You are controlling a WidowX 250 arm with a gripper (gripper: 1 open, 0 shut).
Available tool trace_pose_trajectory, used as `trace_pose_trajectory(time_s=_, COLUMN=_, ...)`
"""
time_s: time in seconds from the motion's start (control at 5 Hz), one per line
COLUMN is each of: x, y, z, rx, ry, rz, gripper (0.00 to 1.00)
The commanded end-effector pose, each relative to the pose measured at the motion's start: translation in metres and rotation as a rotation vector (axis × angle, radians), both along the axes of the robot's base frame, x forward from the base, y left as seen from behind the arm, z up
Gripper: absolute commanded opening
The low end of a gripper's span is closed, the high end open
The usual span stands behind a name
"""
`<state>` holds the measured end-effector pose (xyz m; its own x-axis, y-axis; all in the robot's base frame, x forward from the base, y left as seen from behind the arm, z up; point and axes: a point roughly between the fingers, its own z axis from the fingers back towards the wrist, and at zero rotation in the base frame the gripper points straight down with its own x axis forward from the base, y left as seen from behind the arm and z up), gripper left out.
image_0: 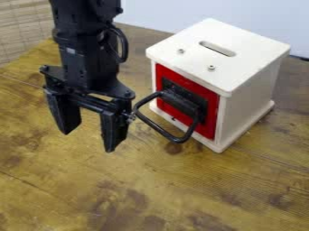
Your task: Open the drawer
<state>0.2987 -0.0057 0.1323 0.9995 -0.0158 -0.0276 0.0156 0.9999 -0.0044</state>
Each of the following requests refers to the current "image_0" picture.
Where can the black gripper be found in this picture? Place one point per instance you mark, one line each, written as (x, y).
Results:
(108, 97)

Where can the black drawer handle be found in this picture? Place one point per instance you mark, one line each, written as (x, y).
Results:
(178, 106)

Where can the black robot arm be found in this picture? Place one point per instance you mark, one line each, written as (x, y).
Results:
(92, 48)

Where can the white wooden box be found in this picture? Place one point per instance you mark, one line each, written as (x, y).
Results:
(227, 66)

